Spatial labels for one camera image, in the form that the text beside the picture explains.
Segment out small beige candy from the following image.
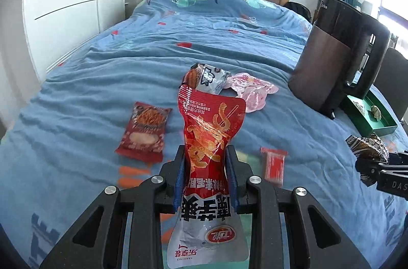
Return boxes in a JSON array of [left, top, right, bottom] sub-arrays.
[[370, 105, 383, 121]]

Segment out black brown electric kettle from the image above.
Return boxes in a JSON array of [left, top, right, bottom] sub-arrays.
[[288, 0, 391, 119]]

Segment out dark red noodle snack packet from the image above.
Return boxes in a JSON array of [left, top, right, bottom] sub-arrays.
[[115, 101, 172, 164]]

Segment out pink cartoon snack pouch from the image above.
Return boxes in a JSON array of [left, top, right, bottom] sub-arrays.
[[224, 72, 279, 113]]

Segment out white cartoon candy packet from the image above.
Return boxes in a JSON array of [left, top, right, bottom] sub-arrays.
[[351, 100, 366, 115]]

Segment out brown gold cereal bar packet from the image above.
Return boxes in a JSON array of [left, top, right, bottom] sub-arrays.
[[344, 132, 390, 187]]

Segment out green shallow tray box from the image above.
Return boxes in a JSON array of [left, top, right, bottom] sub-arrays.
[[340, 90, 398, 137]]

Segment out blue patterned bed duvet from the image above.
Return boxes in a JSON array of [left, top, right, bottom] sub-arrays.
[[1, 0, 407, 268]]

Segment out silver chocolate cookie packet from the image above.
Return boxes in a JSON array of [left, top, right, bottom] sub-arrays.
[[181, 63, 230, 95]]

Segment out long red white snack bag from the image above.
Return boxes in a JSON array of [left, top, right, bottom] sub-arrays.
[[167, 85, 248, 268]]

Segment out grey office chair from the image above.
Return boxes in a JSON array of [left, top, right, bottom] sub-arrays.
[[374, 48, 408, 121]]

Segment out small red candy packet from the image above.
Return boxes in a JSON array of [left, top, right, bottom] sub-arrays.
[[260, 147, 288, 187]]

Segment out white wardrobe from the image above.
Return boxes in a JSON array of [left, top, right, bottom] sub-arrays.
[[1, 0, 125, 128]]

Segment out black backpack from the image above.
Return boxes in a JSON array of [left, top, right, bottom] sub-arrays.
[[284, 1, 311, 23]]

